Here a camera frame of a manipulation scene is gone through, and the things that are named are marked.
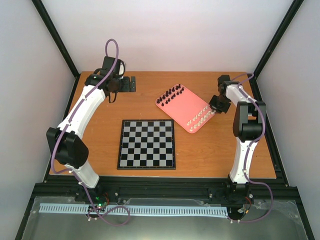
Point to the black and silver chessboard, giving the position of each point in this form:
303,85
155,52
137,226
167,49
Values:
147,144

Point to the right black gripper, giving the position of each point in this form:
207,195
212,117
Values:
218,110

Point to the light blue cable duct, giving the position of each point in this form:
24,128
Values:
136,210

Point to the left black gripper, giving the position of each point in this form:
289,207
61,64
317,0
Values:
127,86

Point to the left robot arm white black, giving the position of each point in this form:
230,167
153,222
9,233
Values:
65,141

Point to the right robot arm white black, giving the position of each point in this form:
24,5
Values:
249,126

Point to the left frame post black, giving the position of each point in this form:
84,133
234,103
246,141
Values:
50,26

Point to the frame post black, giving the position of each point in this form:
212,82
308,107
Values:
50,26
279,33

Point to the right frame post black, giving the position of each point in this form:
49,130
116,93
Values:
279,33

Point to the pink plastic tray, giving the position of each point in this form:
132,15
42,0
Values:
182,105

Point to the black aluminium frame base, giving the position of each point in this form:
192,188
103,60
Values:
155,187

